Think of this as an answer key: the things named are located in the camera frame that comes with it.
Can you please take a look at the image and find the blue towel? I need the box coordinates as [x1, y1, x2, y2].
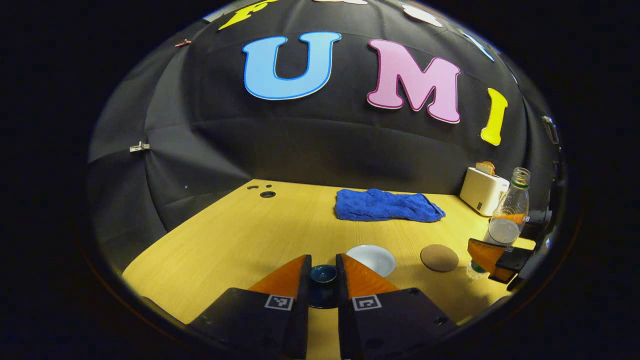
[334, 188, 446, 224]

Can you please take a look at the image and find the clear plastic water bottle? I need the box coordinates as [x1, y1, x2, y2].
[467, 167, 531, 280]

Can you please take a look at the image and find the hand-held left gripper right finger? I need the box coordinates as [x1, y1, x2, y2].
[335, 253, 459, 360]

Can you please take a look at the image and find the teal teacup white inside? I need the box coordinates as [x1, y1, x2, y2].
[346, 244, 397, 278]

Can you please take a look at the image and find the white toaster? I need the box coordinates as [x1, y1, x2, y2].
[459, 167, 511, 217]

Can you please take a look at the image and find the black backdrop cloth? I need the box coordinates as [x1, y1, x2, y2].
[89, 0, 561, 273]

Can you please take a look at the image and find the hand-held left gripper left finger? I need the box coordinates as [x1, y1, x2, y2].
[187, 254, 313, 360]

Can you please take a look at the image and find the round brown coaster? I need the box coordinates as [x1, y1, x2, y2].
[420, 244, 460, 273]

